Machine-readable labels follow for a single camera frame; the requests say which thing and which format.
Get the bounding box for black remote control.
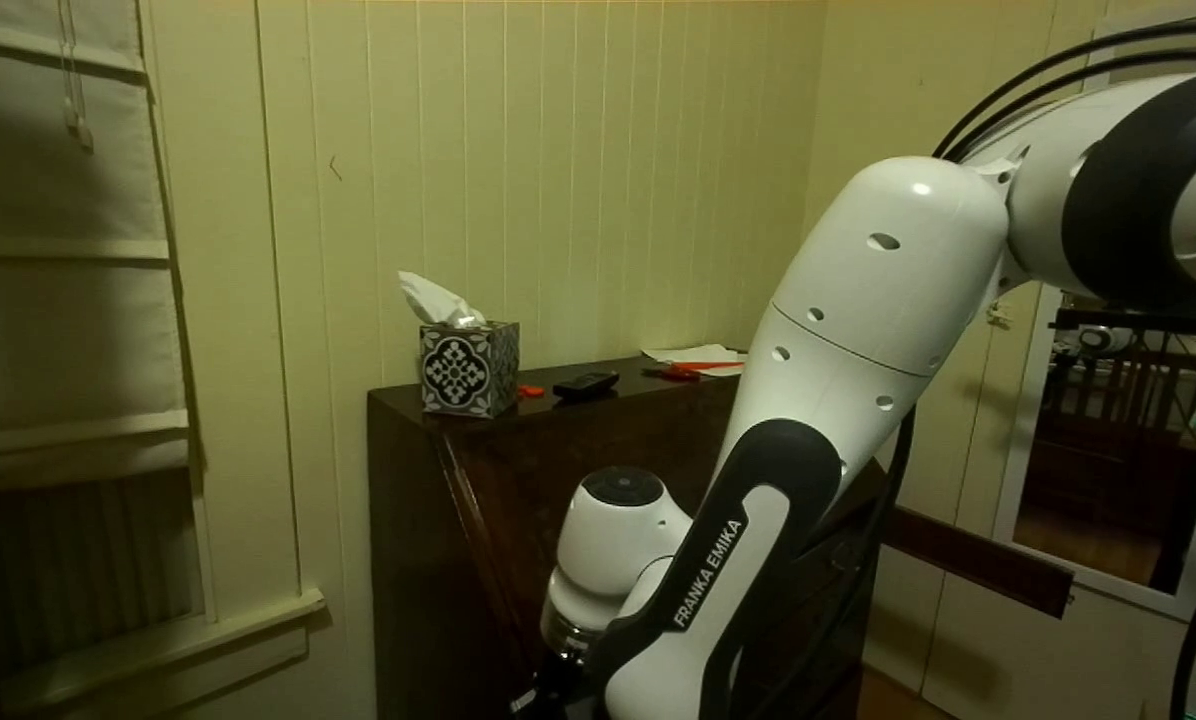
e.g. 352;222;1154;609
552;371;621;402

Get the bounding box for window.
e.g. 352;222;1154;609
0;0;329;720

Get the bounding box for white roman blind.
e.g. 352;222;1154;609
0;0;206;493

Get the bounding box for white paper sheets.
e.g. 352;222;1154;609
641;344;750;378

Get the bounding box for patterned tissue box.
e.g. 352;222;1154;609
398;270;521;419

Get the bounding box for white framed mirror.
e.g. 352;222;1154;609
992;284;1196;623

